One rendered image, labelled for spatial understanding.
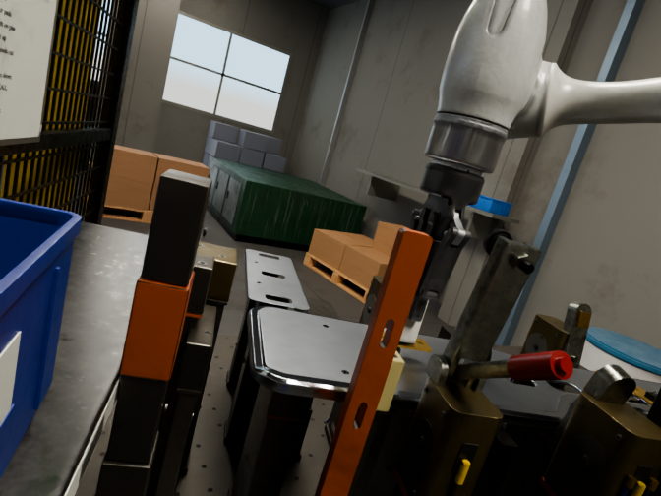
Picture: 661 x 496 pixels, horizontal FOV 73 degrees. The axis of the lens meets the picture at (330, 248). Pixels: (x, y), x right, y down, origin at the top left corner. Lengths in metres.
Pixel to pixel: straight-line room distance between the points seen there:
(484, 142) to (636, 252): 3.10
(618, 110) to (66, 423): 0.68
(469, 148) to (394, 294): 0.22
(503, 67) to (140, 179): 4.52
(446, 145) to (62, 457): 0.47
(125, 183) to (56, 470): 4.62
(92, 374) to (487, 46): 0.50
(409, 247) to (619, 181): 3.40
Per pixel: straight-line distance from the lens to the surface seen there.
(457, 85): 0.57
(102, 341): 0.47
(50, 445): 0.35
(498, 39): 0.57
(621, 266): 3.65
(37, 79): 0.76
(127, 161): 4.87
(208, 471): 0.84
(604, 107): 0.72
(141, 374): 0.41
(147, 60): 7.14
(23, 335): 0.29
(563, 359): 0.40
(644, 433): 0.57
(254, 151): 7.20
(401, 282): 0.42
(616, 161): 3.83
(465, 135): 0.56
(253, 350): 0.56
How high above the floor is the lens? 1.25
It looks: 12 degrees down
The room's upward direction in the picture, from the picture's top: 16 degrees clockwise
